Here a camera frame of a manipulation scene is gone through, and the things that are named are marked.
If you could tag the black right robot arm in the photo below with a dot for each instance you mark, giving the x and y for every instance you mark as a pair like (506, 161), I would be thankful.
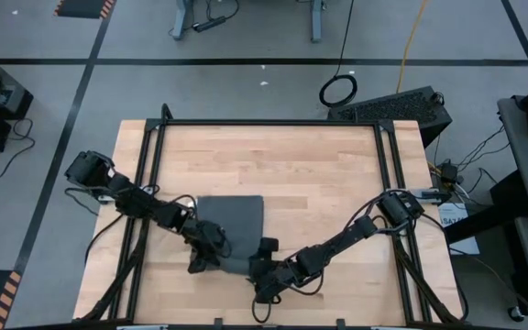
(351, 231)

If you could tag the white printed sheet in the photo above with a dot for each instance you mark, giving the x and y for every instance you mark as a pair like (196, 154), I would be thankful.
(456, 215)

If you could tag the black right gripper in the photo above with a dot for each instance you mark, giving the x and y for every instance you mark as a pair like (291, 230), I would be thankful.
(271, 275)

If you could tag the grey waffle-weave towel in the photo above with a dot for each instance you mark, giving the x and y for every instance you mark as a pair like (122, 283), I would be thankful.
(236, 220)

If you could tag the black perforated computer tower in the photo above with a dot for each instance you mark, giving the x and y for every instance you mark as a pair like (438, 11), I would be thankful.
(392, 107)

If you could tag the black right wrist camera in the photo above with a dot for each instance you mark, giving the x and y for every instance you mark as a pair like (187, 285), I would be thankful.
(268, 244)

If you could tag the grey desk leg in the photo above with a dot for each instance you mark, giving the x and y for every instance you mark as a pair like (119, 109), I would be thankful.
(180, 23)
(316, 23)

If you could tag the black power adapter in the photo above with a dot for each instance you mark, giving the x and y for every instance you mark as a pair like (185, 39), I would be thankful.
(449, 173)

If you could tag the black desk base frame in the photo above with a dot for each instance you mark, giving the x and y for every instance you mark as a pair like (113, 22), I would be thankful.
(511, 197)

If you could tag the black aluminium table frame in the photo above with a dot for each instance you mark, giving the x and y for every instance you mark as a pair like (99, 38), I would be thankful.
(268, 123)

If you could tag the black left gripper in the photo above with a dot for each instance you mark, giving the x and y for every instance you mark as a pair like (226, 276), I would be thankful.
(209, 240)

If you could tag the white paper tag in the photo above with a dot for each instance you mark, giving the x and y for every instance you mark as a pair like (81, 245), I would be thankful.
(192, 202)

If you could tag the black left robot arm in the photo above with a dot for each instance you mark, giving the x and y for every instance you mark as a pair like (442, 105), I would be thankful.
(131, 201)

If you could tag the black power strip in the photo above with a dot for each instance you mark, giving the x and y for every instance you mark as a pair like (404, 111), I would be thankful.
(209, 24)

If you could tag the black caster wheel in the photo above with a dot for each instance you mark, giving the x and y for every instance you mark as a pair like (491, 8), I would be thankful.
(516, 314)

